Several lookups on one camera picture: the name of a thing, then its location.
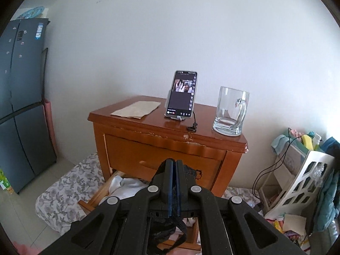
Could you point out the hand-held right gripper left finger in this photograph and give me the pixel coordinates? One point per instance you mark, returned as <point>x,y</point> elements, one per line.
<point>171,191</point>

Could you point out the pink cloth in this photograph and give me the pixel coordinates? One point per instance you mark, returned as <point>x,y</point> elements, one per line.
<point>24,248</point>

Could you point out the blue round item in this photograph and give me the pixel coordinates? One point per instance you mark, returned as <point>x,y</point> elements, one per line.
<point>30,13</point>

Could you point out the white power bank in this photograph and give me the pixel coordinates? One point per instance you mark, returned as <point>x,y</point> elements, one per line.
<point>256,205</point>

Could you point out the colourful clutter pile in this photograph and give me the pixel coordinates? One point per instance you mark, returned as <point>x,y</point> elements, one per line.
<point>289,228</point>

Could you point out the wooden nightstand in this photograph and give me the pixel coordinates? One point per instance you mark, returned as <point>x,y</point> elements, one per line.
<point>148,130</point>

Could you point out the glass mug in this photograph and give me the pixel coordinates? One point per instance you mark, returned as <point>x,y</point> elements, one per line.
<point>229,111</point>

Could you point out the brown paper napkin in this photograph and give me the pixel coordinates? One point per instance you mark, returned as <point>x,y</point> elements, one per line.
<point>135,109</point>

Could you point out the dark refrigerator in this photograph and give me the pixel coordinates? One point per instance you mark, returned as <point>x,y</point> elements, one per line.
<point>21,98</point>

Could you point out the smartphone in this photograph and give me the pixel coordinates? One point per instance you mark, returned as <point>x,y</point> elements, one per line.
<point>182,95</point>

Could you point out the light teal cloth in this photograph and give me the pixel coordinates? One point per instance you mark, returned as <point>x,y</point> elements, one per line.
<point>280,143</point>

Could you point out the white lattice laundry basket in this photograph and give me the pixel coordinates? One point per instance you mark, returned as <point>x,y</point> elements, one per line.
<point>305,186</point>

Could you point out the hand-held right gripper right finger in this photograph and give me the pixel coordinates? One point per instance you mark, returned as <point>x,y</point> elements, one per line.
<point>178,191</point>

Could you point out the white garment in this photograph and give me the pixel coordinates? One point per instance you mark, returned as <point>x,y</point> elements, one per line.
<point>124,188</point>

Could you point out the floral blanket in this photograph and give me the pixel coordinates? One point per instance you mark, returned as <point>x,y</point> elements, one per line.
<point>61,199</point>

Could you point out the yellow item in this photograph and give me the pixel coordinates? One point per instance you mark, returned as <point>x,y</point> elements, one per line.
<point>308,142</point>

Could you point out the phone stand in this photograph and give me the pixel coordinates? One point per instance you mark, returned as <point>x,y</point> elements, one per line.
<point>175,118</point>

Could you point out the teal garment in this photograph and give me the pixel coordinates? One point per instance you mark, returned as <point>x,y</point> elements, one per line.
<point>328,191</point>

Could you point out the green cartons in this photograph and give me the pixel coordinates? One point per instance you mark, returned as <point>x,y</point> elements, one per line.
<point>4,180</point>

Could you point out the black lace garment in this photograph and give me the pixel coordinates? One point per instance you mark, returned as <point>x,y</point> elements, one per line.
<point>164,233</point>

